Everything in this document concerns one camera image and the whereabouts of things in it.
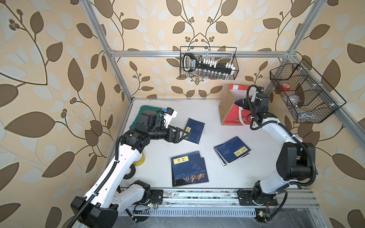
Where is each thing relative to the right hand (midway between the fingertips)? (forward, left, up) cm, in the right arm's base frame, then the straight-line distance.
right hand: (248, 99), depth 89 cm
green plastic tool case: (+12, +73, -18) cm, 76 cm away
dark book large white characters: (-35, +40, -21) cm, 57 cm away
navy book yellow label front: (-35, +39, -21) cm, 57 cm away
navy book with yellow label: (-6, +34, -22) cm, 41 cm away
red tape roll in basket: (-1, -18, +11) cm, 21 cm away
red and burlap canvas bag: (-7, +10, -6) cm, 14 cm away
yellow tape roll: (-30, +68, -20) cm, 77 cm away
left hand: (-27, +42, +7) cm, 51 cm away
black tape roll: (-36, +73, -22) cm, 85 cm away
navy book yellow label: (-24, +12, -20) cm, 34 cm away
